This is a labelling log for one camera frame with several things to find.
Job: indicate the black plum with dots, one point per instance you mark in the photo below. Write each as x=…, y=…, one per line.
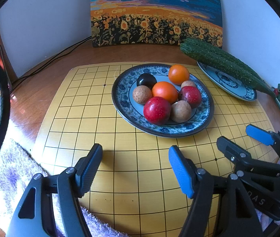
x=146, y=80

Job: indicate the orange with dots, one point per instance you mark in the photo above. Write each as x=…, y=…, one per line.
x=164, y=91
x=178, y=74

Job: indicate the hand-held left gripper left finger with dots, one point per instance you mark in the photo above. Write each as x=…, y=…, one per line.
x=90, y=175

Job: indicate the brown longan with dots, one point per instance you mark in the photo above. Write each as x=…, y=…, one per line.
x=182, y=113
x=142, y=94
x=188, y=83

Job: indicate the small red radish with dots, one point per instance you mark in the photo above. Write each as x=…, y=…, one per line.
x=275, y=91

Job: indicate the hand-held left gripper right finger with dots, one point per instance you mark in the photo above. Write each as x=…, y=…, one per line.
x=182, y=175

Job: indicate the red apple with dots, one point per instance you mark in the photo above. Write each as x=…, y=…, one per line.
x=157, y=110
x=189, y=96

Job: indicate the green bumpy cucumber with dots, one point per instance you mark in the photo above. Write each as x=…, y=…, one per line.
x=223, y=59

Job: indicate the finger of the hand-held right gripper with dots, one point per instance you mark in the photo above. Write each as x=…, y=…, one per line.
x=259, y=134
x=228, y=148

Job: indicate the sunflower field painting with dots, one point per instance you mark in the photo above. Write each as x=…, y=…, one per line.
x=154, y=9

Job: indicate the large blue patterned plate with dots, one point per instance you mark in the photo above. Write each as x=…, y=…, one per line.
x=201, y=119

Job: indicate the yellow go board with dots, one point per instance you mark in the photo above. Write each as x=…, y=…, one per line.
x=80, y=118

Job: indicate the small blue patterned plate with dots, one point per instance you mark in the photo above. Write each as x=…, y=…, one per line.
x=228, y=84

